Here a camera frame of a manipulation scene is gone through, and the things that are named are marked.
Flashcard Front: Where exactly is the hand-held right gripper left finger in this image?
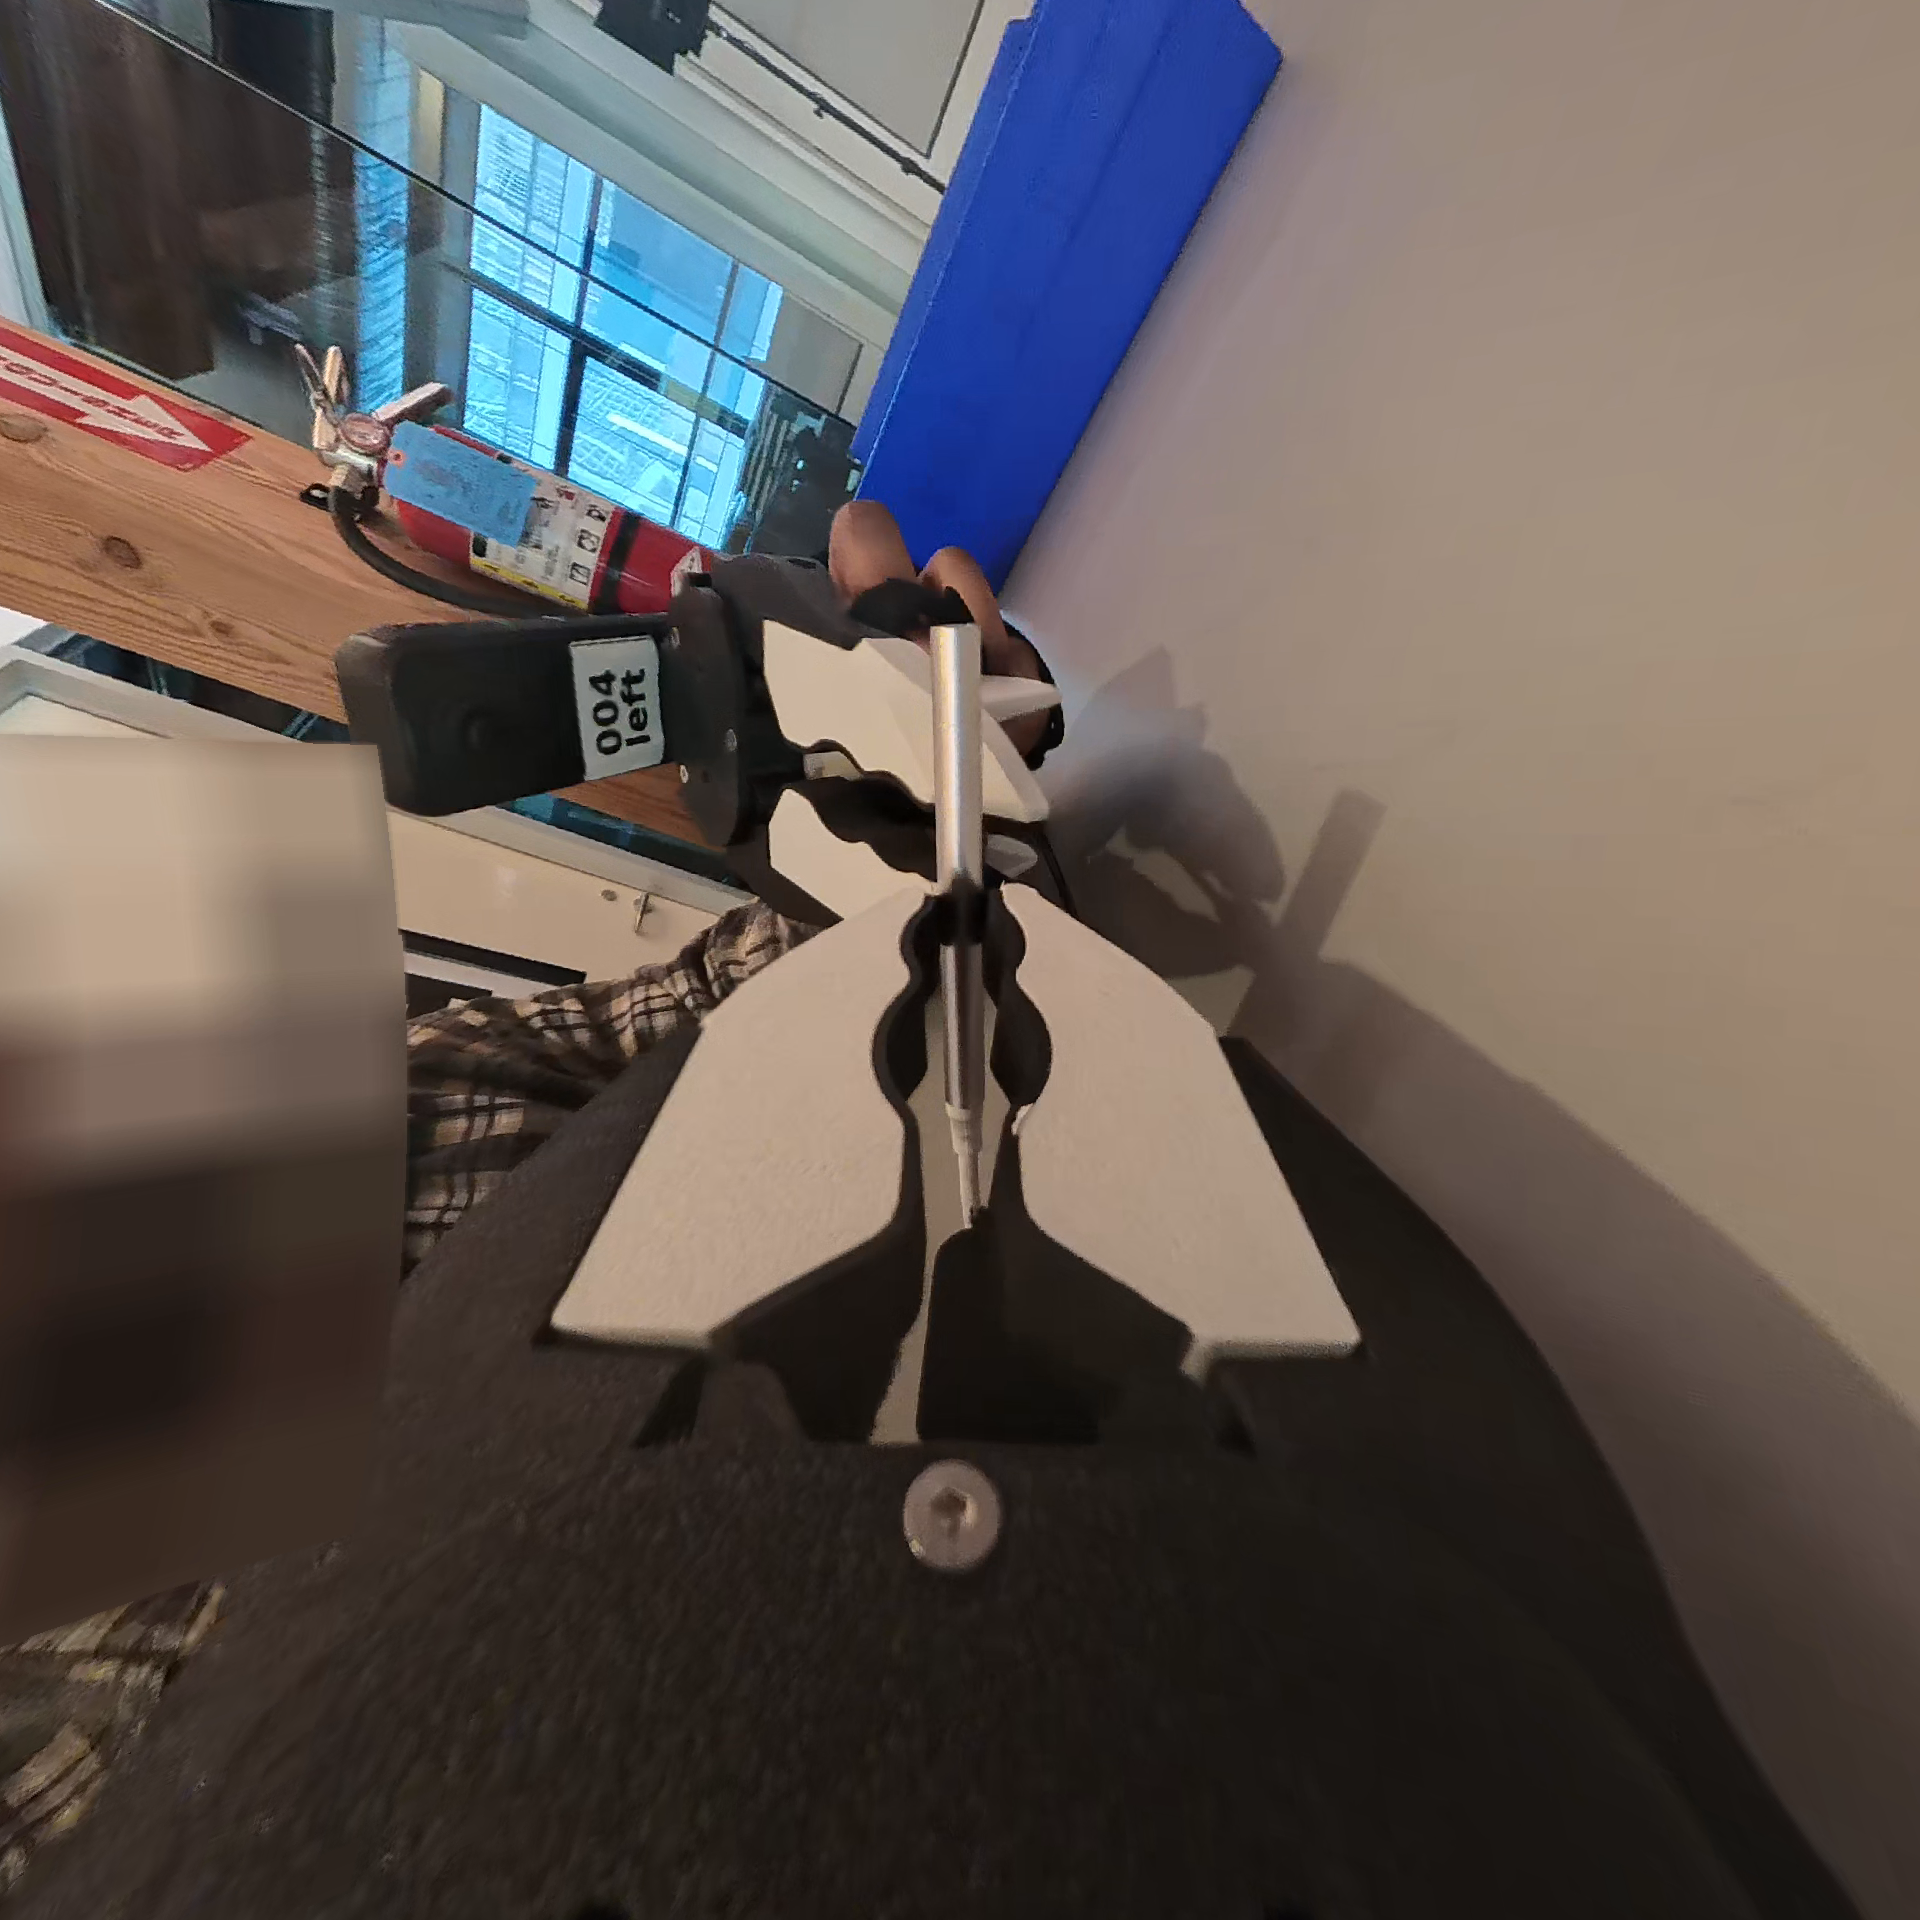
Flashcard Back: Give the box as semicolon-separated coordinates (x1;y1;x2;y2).
548;883;949;1445

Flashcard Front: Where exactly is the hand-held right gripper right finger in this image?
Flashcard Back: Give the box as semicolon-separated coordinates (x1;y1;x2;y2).
913;883;1368;1453

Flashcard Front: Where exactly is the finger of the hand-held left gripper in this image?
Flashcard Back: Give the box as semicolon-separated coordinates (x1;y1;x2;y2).
762;783;1040;923
759;618;1061;824

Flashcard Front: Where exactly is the silver usb hub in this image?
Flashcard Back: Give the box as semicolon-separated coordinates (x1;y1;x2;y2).
925;624;996;1223

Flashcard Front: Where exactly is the person's left hand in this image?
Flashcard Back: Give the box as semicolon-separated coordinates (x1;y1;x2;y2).
828;497;1070;770

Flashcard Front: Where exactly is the red fire extinguisher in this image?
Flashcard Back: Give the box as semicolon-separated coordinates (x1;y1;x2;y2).
293;343;715;618

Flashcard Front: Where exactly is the blue paper tag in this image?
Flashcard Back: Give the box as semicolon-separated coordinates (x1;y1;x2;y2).
382;424;545;546

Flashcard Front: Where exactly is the black white marker sheet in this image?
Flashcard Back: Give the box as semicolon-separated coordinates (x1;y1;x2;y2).
401;929;589;1019

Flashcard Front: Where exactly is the wooden panel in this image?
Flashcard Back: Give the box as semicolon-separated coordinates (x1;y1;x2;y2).
0;314;751;845

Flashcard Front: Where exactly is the window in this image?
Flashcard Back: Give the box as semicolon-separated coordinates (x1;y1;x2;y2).
343;90;868;560

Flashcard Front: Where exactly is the red white arrow sign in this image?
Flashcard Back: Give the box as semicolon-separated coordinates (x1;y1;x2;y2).
0;325;257;473

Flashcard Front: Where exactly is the blue plastic storage bin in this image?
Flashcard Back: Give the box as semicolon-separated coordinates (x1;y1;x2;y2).
852;0;1285;598

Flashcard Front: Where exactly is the black ceiling box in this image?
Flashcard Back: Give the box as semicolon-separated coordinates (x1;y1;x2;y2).
593;0;715;72

